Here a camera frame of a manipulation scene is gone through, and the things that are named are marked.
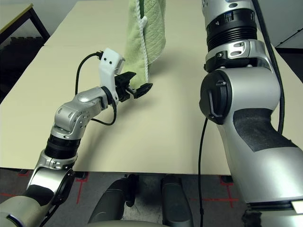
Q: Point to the beige robot torso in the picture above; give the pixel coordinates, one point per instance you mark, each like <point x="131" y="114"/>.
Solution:
<point x="123" y="224"/>

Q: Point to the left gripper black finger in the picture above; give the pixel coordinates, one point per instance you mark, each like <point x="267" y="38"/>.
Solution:
<point x="143" y="90"/>
<point x="126" y="76"/>

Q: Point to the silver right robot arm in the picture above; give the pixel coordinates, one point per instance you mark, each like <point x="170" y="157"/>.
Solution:
<point x="248" y="89"/>

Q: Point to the grey left robot leg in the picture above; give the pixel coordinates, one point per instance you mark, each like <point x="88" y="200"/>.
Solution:
<point x="109" y="203"/>

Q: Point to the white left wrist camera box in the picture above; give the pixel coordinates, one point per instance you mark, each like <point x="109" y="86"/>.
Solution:
<point x="107" y="66"/>

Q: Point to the black frame side table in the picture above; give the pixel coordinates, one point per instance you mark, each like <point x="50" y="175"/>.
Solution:
<point x="39" y="23"/>

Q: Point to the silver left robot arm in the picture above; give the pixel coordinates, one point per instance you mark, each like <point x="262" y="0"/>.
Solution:
<point x="82" y="99"/>

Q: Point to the green towel with white trim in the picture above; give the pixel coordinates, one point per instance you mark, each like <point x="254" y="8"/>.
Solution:
<point x="154" y="35"/>

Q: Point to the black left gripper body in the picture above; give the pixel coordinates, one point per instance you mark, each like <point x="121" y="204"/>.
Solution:
<point x="123" y="91"/>

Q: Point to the red floor tape mark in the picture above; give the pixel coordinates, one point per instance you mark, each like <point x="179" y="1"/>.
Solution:
<point x="230" y="198"/>

